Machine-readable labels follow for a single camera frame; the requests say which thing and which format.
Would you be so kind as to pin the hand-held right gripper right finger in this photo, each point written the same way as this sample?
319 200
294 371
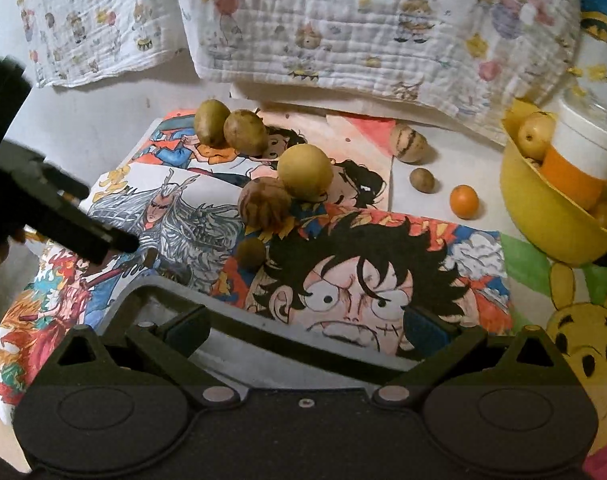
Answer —
426 332

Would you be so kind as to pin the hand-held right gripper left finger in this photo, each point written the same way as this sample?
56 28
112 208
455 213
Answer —
186 331

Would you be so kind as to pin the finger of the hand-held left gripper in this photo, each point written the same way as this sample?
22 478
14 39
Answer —
93 235

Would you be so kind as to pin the metal tray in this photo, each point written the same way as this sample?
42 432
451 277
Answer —
283 332

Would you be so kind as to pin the small brown kiwi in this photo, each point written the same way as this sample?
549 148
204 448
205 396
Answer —
251 252
422 180

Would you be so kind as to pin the brown spotted round fruit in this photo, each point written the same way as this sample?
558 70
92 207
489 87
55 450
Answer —
263 205

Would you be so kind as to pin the long green-yellow mango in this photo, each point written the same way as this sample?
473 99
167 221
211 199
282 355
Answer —
211 122

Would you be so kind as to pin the round yellow-green mango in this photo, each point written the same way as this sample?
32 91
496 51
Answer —
246 132

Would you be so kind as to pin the tan striped fruit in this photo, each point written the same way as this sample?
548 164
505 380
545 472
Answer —
408 142

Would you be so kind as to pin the large smooth yellow pear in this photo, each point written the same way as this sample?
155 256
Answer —
306 172

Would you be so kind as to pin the silver-haired warrior drawing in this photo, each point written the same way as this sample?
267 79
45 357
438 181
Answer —
183 210

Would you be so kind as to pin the red flame figure drawing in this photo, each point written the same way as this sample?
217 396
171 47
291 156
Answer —
48 320

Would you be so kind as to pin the small orange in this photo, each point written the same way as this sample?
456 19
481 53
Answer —
464 201

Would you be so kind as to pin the yellow bear drawing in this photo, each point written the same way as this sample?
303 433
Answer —
578 325

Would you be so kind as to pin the yellow plastic bowl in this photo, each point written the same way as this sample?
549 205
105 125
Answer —
543 210

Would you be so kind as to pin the small printed white blanket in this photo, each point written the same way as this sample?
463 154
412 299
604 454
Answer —
108 20

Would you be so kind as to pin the black-haired children drawing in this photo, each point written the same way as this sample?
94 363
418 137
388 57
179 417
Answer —
343 135

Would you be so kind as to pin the yellow fruit in bowl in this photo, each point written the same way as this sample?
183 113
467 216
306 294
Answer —
536 132

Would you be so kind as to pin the white and orange cup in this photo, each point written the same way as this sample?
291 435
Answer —
583 160

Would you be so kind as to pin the large printed white blanket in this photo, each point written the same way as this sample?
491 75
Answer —
373 25

